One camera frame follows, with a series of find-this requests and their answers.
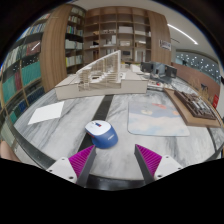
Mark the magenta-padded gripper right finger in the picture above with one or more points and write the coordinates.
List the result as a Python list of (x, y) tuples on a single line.
[(150, 161)]

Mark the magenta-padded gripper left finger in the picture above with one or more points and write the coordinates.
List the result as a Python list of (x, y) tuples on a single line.
[(79, 164)]

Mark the white and blue computer mouse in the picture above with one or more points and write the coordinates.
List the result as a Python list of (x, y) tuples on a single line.
[(101, 134)]

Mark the light blue printed mouse pad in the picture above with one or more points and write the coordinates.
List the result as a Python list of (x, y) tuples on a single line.
[(156, 121)]

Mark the white paper sheet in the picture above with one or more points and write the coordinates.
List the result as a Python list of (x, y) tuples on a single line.
[(46, 112)]

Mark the brown model on wooden board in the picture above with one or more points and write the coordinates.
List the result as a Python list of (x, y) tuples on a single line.
[(193, 106)]

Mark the person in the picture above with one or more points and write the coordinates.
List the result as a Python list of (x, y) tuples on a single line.
[(7, 151)]

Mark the white flat site model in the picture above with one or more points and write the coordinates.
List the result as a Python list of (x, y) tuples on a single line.
[(159, 84)]

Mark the white architectural model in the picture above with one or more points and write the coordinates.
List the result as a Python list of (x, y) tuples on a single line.
[(100, 83)]

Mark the dark grey building model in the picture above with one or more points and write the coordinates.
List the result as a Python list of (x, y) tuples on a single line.
[(146, 67), (170, 71)]

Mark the group of small ceiling lights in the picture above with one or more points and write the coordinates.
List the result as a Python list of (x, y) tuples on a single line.
[(198, 63)]

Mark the dark bookshelf with books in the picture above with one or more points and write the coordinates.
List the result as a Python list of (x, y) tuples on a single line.
[(26, 66)]

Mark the long ceiling light strip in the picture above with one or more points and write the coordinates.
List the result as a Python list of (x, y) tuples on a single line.
[(182, 34)]

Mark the wooden shelf unit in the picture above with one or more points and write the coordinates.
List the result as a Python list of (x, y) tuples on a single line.
[(110, 33)]

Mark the white wall sign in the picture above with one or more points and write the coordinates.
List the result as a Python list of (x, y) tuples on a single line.
[(165, 45)]

